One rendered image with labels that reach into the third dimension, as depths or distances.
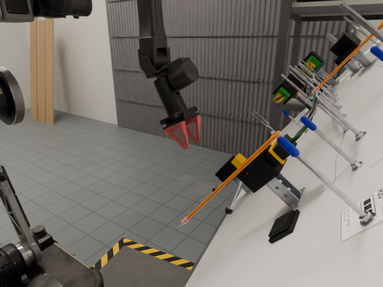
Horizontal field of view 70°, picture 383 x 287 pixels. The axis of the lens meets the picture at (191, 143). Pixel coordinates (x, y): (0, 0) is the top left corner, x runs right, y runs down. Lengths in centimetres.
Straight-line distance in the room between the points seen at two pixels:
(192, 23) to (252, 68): 90
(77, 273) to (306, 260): 139
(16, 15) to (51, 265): 117
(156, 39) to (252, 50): 236
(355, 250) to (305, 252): 6
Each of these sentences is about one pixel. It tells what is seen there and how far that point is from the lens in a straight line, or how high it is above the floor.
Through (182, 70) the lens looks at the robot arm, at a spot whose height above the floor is 125.
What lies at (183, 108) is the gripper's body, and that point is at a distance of 75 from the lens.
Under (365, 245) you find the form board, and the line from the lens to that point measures 26.
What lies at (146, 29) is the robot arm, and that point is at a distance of 77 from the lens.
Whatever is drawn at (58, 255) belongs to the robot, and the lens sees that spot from 173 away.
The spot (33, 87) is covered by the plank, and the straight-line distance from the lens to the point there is 548.
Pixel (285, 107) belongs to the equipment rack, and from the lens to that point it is 133.
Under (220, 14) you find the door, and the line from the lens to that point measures 325.
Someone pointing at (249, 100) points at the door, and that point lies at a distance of 313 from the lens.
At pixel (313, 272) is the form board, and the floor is 113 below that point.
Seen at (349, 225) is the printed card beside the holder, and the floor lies 116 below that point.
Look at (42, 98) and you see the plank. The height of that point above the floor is 40.
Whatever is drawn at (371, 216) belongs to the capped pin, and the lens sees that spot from 27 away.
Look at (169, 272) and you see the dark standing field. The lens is 184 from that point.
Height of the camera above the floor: 132
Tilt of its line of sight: 21 degrees down
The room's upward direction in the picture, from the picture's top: straight up
